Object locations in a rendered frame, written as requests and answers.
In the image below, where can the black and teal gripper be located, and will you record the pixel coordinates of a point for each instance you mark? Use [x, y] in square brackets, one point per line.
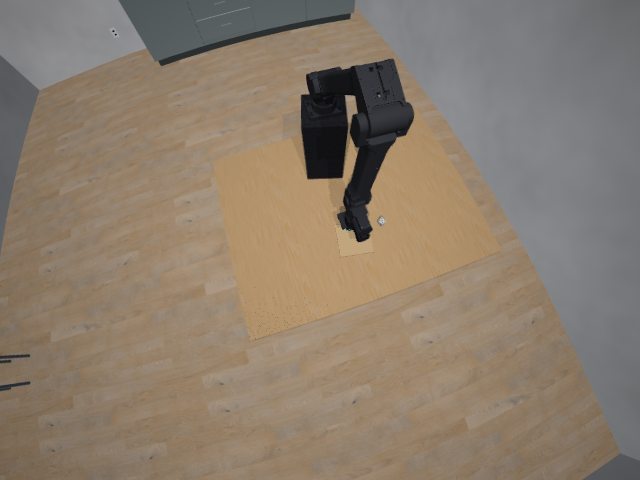
[341, 218]

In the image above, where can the beige flat mat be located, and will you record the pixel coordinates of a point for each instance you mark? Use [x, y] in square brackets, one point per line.
[348, 245]

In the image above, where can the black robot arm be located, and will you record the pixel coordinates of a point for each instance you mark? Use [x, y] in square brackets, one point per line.
[377, 115]

